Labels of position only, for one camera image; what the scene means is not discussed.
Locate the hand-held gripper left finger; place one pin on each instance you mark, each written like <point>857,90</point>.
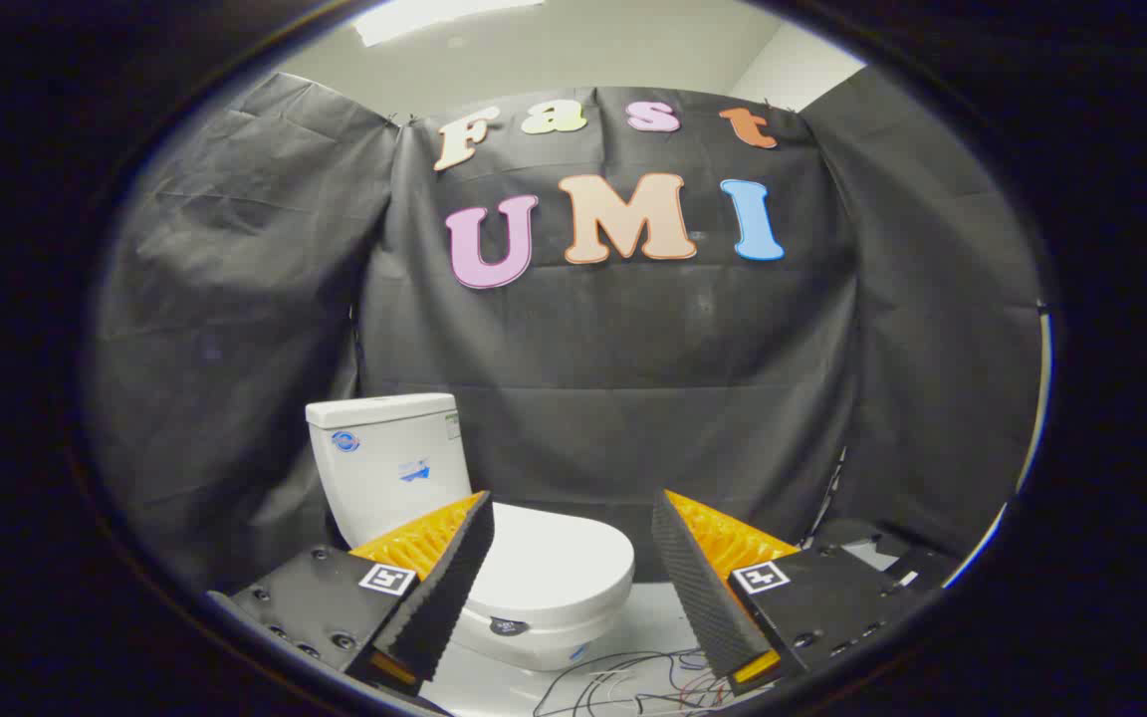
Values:
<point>449,588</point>

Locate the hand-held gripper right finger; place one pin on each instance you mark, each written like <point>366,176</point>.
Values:
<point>698,588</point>

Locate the white ceramic toilet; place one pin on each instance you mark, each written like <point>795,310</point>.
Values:
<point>384,468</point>

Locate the black box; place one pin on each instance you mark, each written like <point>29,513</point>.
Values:
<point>927,570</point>

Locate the black backdrop cloth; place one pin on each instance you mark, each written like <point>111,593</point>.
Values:
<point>633,349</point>

